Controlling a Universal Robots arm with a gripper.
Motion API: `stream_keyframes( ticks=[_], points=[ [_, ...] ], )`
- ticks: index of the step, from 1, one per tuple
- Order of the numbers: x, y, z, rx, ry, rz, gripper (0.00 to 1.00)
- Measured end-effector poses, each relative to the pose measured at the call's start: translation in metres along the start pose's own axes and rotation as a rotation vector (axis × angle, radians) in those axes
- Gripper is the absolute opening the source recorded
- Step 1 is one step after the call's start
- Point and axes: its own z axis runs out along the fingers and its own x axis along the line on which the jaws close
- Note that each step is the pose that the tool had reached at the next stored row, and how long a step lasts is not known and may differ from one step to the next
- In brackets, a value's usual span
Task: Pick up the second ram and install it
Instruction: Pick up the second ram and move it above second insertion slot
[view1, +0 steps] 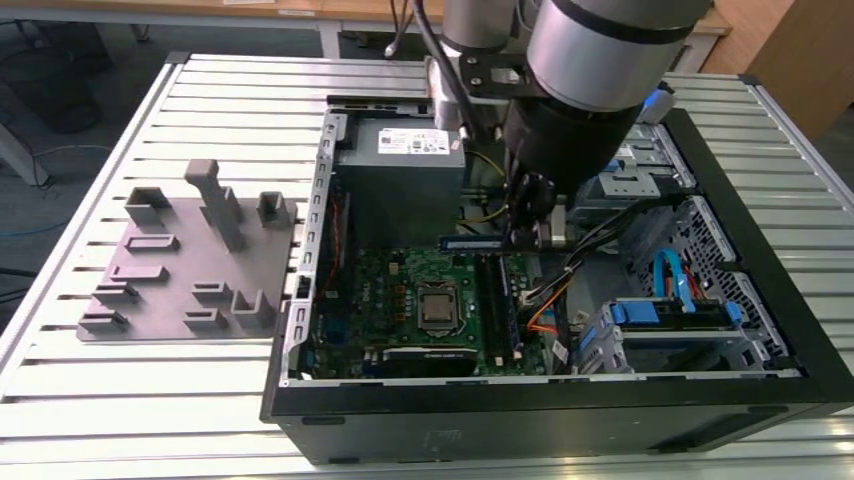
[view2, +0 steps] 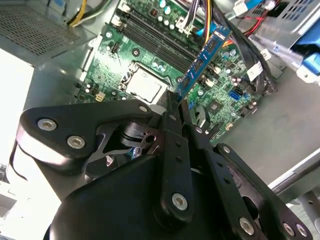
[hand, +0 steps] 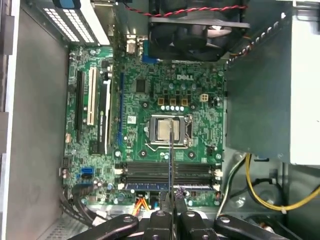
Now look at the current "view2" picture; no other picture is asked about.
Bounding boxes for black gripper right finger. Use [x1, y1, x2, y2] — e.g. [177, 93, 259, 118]
[178, 98, 314, 240]

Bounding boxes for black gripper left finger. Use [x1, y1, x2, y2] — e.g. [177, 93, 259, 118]
[16, 91, 195, 223]

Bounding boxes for blue RAM stick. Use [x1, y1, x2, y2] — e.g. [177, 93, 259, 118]
[174, 24, 231, 104]

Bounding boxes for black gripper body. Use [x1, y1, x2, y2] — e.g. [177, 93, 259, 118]
[42, 153, 227, 240]

